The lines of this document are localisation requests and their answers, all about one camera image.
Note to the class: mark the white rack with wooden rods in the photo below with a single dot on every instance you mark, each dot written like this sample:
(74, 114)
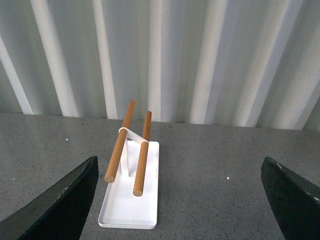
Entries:
(131, 197)

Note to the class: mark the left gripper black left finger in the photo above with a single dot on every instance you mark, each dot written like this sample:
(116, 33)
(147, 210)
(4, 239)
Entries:
(60, 212)

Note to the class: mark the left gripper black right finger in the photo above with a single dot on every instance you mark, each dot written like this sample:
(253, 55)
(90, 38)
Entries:
(295, 201)

